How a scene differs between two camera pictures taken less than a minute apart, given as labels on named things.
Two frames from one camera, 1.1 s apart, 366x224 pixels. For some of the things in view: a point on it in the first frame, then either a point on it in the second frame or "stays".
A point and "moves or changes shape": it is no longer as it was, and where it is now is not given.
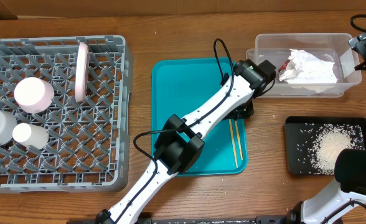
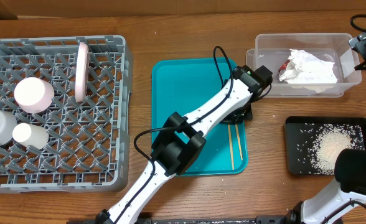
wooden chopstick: [238, 139] stays
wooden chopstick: [233, 142] moves or changes shape
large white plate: [83, 72] stays
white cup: [31, 135] stays
